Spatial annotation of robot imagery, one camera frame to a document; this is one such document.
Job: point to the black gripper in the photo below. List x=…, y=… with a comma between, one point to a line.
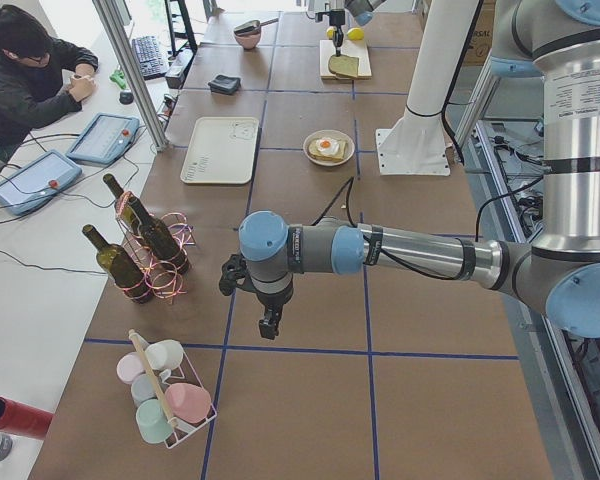
x=272, y=302

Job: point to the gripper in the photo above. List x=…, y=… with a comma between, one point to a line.
x=336, y=20

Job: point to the bread slice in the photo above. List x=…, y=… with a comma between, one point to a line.
x=343, y=66
x=337, y=157

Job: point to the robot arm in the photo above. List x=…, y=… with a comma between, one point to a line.
x=557, y=274
x=361, y=11

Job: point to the white bear serving tray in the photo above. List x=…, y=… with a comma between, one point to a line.
x=221, y=151

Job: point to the yellow lemon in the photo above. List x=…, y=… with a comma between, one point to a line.
x=331, y=34
x=355, y=34

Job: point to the wooden cutting board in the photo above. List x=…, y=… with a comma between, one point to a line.
x=357, y=49

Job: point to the pink bowl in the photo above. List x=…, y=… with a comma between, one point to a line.
x=249, y=33

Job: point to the fried egg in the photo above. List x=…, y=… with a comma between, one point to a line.
x=327, y=146

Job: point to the white cup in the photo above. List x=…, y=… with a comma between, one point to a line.
x=165, y=354

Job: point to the white round plate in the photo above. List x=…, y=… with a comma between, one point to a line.
x=334, y=134

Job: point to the pink cup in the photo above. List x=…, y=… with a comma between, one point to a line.
x=189, y=402

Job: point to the bread slice on plate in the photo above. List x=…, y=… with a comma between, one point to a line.
x=337, y=157

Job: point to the grey folded cloth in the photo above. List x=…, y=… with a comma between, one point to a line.
x=223, y=84

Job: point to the dark wine bottle lower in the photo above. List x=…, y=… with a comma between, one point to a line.
x=158, y=237

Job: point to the dark wine bottle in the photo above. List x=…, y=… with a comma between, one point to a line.
x=158, y=237
x=120, y=267

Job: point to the grey blue cup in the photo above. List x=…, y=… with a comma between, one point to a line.
x=142, y=390

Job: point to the lilac cup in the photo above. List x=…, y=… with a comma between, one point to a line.
x=129, y=367

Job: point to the mint green cup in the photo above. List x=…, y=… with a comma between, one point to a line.
x=152, y=423

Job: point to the dark wine bottle upper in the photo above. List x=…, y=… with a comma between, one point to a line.
x=120, y=267

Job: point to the black keyboard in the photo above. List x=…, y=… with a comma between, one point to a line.
x=149, y=55

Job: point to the black computer mouse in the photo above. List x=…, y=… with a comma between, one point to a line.
x=126, y=97

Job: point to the green toy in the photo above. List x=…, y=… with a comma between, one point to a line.
x=118, y=78

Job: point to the blue tablet far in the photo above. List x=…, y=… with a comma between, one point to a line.
x=104, y=140

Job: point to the blue tablet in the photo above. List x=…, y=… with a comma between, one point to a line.
x=34, y=185
x=104, y=140

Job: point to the blue tablet near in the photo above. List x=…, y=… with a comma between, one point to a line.
x=34, y=185

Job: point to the red cylinder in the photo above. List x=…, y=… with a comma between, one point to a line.
x=23, y=420

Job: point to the seated person in black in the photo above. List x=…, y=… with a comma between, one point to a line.
x=42, y=79

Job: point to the white wire cup rack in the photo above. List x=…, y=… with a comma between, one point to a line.
x=161, y=380

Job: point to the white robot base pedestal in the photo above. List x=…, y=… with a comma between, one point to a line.
x=415, y=145

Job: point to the copper wire bottle rack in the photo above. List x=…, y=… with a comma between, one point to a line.
x=160, y=276

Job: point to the aluminium frame post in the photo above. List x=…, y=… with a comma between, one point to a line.
x=112, y=22

